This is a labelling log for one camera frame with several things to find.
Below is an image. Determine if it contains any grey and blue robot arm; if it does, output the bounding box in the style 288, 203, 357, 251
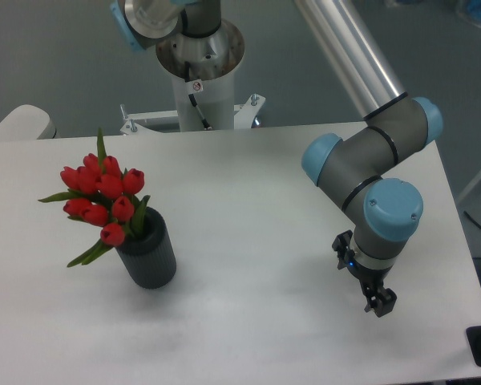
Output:
111, 1, 443, 317

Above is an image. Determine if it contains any white pedestal base frame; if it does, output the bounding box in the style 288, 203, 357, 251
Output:
119, 93, 266, 136

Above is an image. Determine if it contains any dark grey ribbed vase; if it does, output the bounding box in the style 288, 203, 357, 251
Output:
116, 207, 176, 290

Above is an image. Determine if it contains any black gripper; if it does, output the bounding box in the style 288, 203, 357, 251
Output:
332, 230, 397, 318

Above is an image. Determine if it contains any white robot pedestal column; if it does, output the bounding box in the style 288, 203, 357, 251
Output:
172, 75, 235, 132

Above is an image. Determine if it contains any black cable on pedestal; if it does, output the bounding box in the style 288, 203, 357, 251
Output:
184, 59, 214, 132

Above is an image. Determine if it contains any black cable on right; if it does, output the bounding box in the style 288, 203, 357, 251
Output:
463, 211, 481, 237

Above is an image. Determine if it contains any red tulip bouquet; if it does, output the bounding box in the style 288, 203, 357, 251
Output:
39, 129, 150, 268

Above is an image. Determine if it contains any white chair armrest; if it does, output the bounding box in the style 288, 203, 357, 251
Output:
0, 104, 59, 143

